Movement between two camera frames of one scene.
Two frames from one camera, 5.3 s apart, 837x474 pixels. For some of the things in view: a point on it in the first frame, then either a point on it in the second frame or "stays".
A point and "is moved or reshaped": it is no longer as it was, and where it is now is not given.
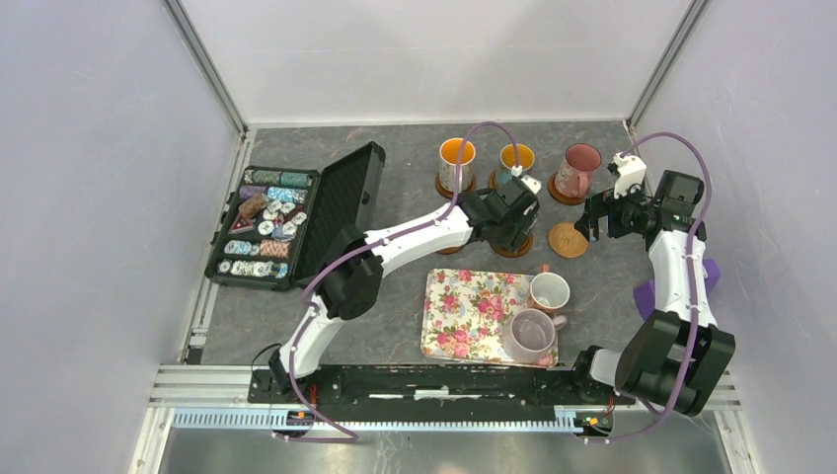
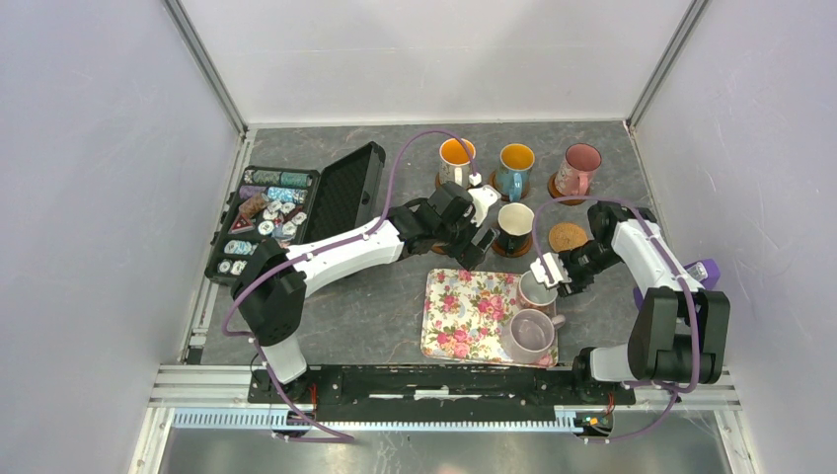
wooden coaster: (513, 254) stays
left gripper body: (514, 231) → (456, 240)
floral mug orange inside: (449, 154) stays
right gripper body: (624, 214) → (584, 263)
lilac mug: (528, 333) stays
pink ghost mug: (573, 177) stays
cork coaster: (567, 241) stays
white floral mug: (548, 290) is moved or reshaped
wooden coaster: (560, 197) stays
